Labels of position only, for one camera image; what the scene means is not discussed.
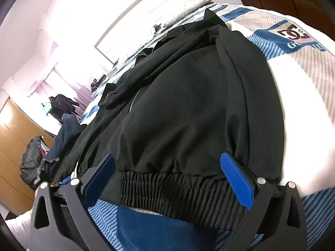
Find silver patterned right pillow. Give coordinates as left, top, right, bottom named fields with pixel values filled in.
left=162, top=0, right=212, bottom=28

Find light wooden wardrobe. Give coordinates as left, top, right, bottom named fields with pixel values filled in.
left=1, top=98, right=60, bottom=215

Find black zip-up jacket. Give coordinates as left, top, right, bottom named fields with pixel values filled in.
left=54, top=10, right=284, bottom=231

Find pink window curtain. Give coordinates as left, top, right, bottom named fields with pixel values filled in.
left=29, top=68, right=91, bottom=116

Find black backpack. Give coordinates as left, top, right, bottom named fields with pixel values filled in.
left=19, top=135, right=50, bottom=189

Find dark clothes on rack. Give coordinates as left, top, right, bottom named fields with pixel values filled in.
left=49, top=94, right=80, bottom=124

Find blue checkered bed blanket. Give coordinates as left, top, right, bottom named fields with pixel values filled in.
left=4, top=2, right=335, bottom=251

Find navy striped garment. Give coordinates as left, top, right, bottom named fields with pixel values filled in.
left=44, top=113, right=85, bottom=181

